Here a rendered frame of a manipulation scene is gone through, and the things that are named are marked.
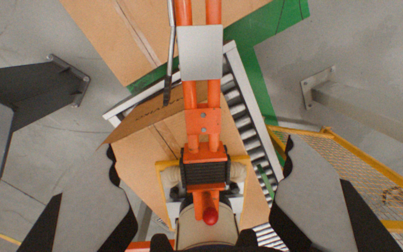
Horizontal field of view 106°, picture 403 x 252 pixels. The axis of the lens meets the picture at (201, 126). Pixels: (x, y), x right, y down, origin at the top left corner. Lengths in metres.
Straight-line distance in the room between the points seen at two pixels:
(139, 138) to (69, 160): 1.70
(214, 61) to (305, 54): 1.40
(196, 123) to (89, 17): 0.73
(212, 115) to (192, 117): 0.03
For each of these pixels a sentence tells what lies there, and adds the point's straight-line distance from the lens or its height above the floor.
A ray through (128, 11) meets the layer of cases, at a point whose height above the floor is 0.54.
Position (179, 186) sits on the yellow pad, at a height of 0.97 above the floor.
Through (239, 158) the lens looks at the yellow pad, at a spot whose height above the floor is 0.97.
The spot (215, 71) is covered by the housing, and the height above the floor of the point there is 1.09.
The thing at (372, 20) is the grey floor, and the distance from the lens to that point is 1.92.
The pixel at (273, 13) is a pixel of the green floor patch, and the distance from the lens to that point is 1.47.
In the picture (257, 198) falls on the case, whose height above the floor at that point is 0.95.
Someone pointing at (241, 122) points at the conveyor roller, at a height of 0.55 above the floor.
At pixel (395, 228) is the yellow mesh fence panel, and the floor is 1.01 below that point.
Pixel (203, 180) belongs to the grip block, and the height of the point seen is 1.10.
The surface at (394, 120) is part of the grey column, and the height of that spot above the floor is 0.67.
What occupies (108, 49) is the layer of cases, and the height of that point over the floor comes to 0.54.
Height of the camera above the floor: 1.33
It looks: 62 degrees down
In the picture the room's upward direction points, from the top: 174 degrees clockwise
